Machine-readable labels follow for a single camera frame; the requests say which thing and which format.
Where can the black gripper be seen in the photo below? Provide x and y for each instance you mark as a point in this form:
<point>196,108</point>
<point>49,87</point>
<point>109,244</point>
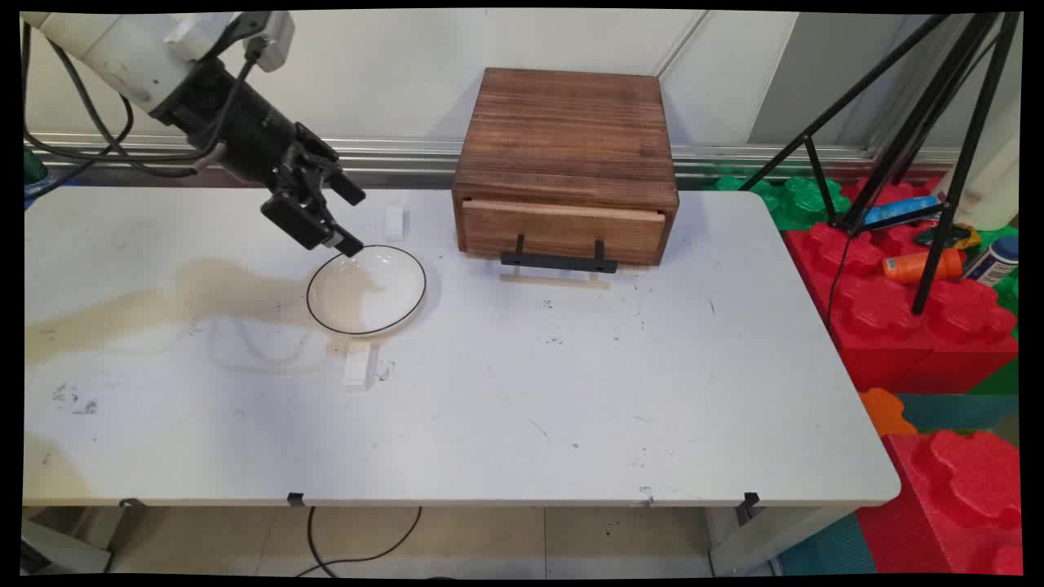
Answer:
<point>245,130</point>

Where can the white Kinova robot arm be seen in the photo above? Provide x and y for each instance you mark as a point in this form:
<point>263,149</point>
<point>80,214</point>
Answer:
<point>106,45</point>

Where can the small white block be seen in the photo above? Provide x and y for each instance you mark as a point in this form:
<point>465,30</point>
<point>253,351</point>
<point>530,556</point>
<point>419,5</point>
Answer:
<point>359,365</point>
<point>395,222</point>

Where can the white plate with black rim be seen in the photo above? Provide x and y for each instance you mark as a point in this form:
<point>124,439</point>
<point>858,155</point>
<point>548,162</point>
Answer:
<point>367,289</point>

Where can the wooden cabinet door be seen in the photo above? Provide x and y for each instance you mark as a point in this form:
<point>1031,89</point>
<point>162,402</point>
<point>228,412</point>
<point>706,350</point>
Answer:
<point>563,228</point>

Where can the brown wooden drawer cabinet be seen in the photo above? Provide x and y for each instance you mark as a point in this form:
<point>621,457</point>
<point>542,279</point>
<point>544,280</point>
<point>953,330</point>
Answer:
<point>567,130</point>

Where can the green and blue object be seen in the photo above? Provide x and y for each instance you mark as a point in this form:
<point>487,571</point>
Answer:
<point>37,175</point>

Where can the green foam block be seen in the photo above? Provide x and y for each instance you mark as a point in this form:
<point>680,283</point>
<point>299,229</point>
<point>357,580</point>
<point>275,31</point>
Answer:
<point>795,204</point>

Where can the blue packet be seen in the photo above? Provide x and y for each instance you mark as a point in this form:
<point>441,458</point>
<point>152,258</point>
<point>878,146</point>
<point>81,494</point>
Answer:
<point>897,212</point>

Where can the orange bottle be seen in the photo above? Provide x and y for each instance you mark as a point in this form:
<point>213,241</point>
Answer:
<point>913,267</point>

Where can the orange foam piece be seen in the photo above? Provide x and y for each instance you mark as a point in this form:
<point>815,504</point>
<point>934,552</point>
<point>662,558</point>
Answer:
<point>885,412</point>

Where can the large red foam block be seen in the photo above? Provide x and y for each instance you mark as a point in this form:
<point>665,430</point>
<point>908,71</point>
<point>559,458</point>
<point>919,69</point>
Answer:
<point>954,497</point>
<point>913,326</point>

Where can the dark yellow packet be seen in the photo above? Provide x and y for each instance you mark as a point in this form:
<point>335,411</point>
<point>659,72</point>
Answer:
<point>954,236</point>

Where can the black tripod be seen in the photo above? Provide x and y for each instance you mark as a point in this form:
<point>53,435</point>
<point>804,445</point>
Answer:
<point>975,122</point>

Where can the teal floor mat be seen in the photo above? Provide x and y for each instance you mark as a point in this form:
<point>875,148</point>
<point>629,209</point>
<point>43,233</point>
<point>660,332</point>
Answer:
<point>958,412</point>

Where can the white bottle with blue cap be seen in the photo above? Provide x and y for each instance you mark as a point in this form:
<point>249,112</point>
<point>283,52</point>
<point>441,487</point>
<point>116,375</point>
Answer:
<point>995,262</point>

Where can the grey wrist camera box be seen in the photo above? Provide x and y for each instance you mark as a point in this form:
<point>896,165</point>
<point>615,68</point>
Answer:
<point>276,41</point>

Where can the white table leg frame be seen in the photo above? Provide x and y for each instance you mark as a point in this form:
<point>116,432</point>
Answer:
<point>758,538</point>

